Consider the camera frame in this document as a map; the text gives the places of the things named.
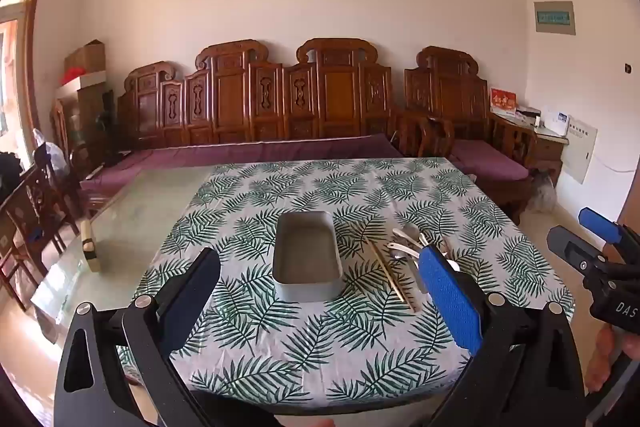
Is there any long carved wooden sofa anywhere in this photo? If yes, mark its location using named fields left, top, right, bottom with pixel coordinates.
left=75, top=38, right=407, bottom=218

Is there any wooden dining chair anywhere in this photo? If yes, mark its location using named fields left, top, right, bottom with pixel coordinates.
left=0, top=194, right=67, bottom=314
left=27, top=147, right=87, bottom=230

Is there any person's right hand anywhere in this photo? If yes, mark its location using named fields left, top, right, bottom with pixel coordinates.
left=584, top=324, right=640, bottom=395

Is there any white electric panel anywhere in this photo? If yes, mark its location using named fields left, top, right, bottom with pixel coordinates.
left=552, top=119, right=599, bottom=186

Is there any grey metal rectangular container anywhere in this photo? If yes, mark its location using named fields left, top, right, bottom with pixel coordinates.
left=272, top=210, right=342, bottom=303

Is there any leaf-print tablecloth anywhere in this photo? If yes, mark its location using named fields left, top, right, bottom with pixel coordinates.
left=120, top=157, right=576, bottom=413

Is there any white and blue carton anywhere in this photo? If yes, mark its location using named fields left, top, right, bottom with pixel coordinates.
left=537, top=107, right=571, bottom=138

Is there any red gift box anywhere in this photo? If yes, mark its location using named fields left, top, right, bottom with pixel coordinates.
left=489, top=87, right=519, bottom=116

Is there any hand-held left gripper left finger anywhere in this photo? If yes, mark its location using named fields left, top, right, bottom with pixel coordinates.
left=52, top=248, right=281, bottom=427

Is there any long purple seat cushion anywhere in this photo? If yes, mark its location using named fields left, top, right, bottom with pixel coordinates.
left=80, top=134, right=407, bottom=204

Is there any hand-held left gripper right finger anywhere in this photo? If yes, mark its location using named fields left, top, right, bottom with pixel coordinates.
left=417, top=243, right=588, bottom=427

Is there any grey plastic bag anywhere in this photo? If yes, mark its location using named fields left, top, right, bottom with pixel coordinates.
left=529, top=172, right=559, bottom=214

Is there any green wall sign box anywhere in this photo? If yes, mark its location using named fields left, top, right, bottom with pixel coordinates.
left=532, top=1, right=576, bottom=37

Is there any white plastic bag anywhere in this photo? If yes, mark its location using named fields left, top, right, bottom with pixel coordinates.
left=32, top=129, right=69, bottom=180

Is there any carved wooden armchair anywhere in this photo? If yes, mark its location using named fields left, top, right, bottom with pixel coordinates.
left=395, top=46, right=538, bottom=226

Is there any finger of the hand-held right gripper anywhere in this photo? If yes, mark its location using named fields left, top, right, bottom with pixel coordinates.
left=546, top=226, right=608, bottom=280
left=579, top=207, right=640, bottom=258

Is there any wooden side table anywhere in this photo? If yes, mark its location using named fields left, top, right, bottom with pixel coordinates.
left=492, top=112, right=569, bottom=188

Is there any short purple seat cushion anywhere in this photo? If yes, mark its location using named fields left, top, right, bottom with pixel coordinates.
left=450, top=139, right=531, bottom=180

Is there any dark clothing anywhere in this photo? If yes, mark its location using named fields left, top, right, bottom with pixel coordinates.
left=0, top=151, right=27, bottom=204

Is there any golden chopstick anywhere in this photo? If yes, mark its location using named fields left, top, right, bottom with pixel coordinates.
left=364, top=236, right=409, bottom=306
left=372, top=239, right=417, bottom=312

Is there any beige block with dark band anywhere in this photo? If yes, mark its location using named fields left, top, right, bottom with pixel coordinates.
left=80, top=219, right=102, bottom=273

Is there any wooden window frame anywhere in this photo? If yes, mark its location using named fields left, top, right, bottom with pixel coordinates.
left=0, top=0, right=49, bottom=168

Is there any white flat box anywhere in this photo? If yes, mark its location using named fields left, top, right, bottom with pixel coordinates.
left=55, top=69, right=108, bottom=100

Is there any dark wooden cabinet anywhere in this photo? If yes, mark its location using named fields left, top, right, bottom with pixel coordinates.
left=52, top=84, right=119, bottom=158

